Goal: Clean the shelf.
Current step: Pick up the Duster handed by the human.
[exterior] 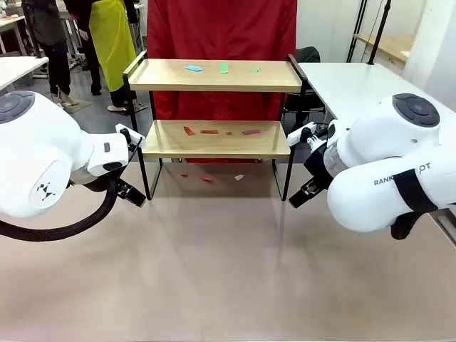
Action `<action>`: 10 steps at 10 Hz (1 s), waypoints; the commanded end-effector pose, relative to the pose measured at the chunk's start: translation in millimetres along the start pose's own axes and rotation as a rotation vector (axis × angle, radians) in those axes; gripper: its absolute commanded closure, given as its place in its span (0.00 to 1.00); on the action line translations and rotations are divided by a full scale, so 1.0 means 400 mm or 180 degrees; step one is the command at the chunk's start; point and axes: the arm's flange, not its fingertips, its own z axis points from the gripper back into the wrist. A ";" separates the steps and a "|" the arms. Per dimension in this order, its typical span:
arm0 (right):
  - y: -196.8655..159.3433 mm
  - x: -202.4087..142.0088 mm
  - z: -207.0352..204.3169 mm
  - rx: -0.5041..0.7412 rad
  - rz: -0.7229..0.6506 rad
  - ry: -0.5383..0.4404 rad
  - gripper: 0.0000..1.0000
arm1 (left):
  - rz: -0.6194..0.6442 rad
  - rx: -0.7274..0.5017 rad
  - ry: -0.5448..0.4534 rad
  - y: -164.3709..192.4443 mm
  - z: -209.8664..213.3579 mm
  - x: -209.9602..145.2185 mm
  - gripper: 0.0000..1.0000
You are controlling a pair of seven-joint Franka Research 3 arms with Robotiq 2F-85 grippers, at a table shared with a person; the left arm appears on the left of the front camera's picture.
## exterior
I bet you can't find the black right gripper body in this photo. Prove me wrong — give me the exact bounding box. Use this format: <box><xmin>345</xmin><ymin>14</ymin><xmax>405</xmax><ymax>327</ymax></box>
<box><xmin>302</xmin><ymin>141</ymin><xmax>335</xmax><ymax>190</ymax></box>

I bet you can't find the white table rounded corner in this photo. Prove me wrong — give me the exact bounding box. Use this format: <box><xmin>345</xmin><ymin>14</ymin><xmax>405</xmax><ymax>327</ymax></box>
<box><xmin>297</xmin><ymin>62</ymin><xmax>450</xmax><ymax>124</ymax></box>

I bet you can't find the black chair with jacket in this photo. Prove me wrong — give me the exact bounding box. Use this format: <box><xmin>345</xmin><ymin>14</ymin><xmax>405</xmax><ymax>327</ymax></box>
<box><xmin>283</xmin><ymin>46</ymin><xmax>327</xmax><ymax>125</ymax></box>

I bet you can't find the black stand pole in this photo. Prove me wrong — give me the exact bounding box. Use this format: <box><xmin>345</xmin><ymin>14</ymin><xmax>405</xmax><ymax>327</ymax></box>
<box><xmin>346</xmin><ymin>0</ymin><xmax>368</xmax><ymax>63</ymax></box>
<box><xmin>368</xmin><ymin>0</ymin><xmax>393</xmax><ymax>66</ymax></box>

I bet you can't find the light wooden desk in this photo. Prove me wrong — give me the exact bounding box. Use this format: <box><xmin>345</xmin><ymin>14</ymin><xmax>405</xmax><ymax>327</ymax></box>
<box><xmin>352</xmin><ymin>33</ymin><xmax>416</xmax><ymax>64</ymax></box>

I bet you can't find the person in yellow apron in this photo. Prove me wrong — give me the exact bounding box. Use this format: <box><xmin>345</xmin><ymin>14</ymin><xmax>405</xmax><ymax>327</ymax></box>
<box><xmin>66</xmin><ymin>0</ymin><xmax>140</xmax><ymax>114</ymax></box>

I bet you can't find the person in red jacket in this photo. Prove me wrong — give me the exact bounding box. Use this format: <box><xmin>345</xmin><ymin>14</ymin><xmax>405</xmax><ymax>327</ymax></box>
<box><xmin>145</xmin><ymin>0</ymin><xmax>299</xmax><ymax>164</ymax></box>

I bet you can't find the white table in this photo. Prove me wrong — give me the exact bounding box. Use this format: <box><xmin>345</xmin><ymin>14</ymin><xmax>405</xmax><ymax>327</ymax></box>
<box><xmin>0</xmin><ymin>56</ymin><xmax>50</xmax><ymax>92</ymax></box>

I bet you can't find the person in dark clothes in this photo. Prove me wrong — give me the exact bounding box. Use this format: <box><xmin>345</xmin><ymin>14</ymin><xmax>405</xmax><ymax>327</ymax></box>
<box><xmin>21</xmin><ymin>0</ymin><xmax>73</xmax><ymax>97</ymax></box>

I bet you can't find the white background desk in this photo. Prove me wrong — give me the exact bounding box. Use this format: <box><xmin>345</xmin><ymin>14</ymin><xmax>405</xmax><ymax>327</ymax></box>
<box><xmin>0</xmin><ymin>14</ymin><xmax>29</xmax><ymax>56</ymax></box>

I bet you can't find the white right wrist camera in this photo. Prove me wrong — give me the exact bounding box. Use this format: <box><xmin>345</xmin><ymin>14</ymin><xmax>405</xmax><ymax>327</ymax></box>
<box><xmin>286</xmin><ymin>121</ymin><xmax>316</xmax><ymax>146</ymax></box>

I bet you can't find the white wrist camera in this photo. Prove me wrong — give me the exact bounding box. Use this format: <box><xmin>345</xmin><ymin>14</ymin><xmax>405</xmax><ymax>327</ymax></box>
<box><xmin>115</xmin><ymin>123</ymin><xmax>147</xmax><ymax>149</ymax></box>
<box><xmin>286</xmin><ymin>121</ymin><xmax>316</xmax><ymax>146</ymax></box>

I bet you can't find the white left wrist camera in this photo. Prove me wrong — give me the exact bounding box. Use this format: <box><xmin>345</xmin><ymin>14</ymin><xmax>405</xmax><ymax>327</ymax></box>
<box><xmin>115</xmin><ymin>123</ymin><xmax>147</xmax><ymax>149</ymax></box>

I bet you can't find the two-tier wooden shelf black frame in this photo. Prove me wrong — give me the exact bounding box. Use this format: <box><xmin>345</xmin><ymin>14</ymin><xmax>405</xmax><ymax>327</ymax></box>
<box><xmin>122</xmin><ymin>51</ymin><xmax>309</xmax><ymax>202</ymax></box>

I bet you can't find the grey metal rail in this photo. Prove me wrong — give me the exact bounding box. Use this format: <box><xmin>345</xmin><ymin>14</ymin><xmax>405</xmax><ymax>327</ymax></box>
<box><xmin>436</xmin><ymin>209</ymin><xmax>456</xmax><ymax>247</ymax></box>

